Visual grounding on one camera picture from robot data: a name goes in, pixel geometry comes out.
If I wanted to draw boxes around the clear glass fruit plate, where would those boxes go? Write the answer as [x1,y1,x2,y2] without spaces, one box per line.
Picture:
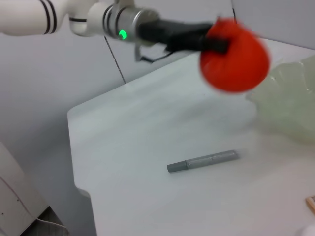
[246,55,315,146]

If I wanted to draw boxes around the grey marker pen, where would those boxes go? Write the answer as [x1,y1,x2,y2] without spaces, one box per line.
[167,149,240,174]

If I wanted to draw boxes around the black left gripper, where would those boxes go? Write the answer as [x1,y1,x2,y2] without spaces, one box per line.
[137,19,229,55]

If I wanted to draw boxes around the red-orange fruit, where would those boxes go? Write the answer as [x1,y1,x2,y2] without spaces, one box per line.
[198,16,271,93]

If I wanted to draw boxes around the left gripper cable with plug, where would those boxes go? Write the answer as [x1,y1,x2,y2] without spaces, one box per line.
[134,44,173,63]

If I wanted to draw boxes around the small beige eraser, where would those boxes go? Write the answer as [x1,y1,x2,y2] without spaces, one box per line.
[305,195,315,214]

